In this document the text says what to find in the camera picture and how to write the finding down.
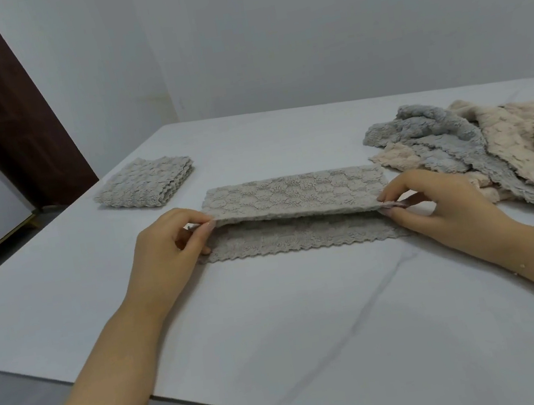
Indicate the dark brown wooden door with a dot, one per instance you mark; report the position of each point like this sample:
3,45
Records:
3,109

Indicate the taupe fluffy towel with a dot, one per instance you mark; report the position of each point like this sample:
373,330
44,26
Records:
291,196
144,183

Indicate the white glossy table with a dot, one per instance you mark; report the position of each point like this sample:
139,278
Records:
289,316

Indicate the person's right hand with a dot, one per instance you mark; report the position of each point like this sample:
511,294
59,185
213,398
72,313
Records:
459,216

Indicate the blue-grey fluffy towel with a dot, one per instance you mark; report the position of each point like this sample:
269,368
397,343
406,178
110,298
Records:
442,133

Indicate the person's left hand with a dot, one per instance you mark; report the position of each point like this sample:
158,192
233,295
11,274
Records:
161,265

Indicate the person's left forearm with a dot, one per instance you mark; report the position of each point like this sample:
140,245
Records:
96,395

